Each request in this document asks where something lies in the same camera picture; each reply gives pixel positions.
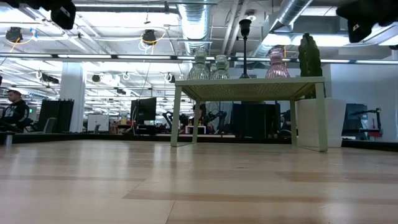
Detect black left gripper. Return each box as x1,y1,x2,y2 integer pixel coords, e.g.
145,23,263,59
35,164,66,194
0,0,77,30

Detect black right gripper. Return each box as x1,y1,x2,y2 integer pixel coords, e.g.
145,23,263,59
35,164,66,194
336,0,398,44

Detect pink ribbed glass candle holder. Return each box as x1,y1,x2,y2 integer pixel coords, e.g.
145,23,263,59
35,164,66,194
264,46,291,79

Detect tall black metal candlestick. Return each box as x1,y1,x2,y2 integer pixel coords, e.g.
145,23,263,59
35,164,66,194
238,19,252,79

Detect tall green cactus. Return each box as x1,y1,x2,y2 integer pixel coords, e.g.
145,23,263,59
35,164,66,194
297,32,326,100

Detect white square pillar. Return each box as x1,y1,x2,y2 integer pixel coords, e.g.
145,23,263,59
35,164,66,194
58,62,86,133

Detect black stand with red base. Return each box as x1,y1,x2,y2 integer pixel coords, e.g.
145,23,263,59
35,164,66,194
346,107,384,138

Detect blue cabinet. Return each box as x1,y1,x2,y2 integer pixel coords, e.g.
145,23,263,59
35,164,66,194
346,103,370,138

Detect white planter box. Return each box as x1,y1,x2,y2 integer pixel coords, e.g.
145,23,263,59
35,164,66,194
295,97,347,148

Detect black partition panels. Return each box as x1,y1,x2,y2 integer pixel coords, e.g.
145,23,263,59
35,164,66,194
37,99,75,134

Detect grey office chair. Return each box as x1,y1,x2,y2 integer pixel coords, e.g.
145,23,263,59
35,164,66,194
42,117,58,134

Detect black computer monitor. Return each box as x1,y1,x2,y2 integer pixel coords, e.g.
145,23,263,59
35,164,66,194
130,96,157,123

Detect pale green mesh shelf table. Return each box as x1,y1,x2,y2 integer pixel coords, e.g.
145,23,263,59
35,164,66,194
170,76,329,152

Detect long ceiling light rail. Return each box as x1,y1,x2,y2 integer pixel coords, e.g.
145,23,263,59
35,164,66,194
0,52,398,65

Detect black ceiling cable reel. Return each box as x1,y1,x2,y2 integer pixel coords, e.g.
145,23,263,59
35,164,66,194
141,29,158,47
5,26,24,43

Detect silver spiral ventilation duct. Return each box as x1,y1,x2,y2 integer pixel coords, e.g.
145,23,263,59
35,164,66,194
248,0,314,58

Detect black table edge rail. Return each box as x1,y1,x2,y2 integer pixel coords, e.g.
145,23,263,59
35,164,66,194
0,133,398,152

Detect silver ribbed ventilation duct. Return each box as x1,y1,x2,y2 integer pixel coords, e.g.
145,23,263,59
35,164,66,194
177,2,213,56

